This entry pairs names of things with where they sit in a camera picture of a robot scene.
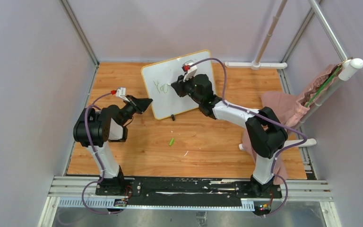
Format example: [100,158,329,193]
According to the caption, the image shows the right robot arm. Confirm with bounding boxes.
[170,74,288,198]

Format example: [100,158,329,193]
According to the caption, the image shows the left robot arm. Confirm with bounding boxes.
[73,95,153,195]

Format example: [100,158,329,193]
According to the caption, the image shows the white rack side foot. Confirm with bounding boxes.
[238,138,317,152]

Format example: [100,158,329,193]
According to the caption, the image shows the green clothes hanger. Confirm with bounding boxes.
[301,64,342,107]

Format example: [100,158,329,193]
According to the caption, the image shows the white clothes rack base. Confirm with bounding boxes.
[225,61,288,70]

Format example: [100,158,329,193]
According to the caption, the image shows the pink cloth shorts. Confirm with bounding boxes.
[239,64,341,180]

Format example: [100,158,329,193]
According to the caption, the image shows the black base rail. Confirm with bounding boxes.
[95,176,282,207]

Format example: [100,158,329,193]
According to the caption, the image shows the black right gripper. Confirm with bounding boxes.
[172,73,203,104]

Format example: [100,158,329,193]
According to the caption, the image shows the yellow framed whiteboard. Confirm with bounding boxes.
[141,50,211,120]

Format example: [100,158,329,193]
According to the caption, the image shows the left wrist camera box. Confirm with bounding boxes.
[115,87,130,103]

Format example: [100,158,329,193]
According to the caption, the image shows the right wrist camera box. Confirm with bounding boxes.
[182,61,198,82]

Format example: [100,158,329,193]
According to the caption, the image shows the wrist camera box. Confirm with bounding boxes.
[115,87,130,103]
[182,61,198,82]

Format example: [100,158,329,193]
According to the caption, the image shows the silver clothes rack pole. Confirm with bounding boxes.
[254,0,288,66]

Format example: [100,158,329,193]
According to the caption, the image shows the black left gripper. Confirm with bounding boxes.
[120,96,153,126]

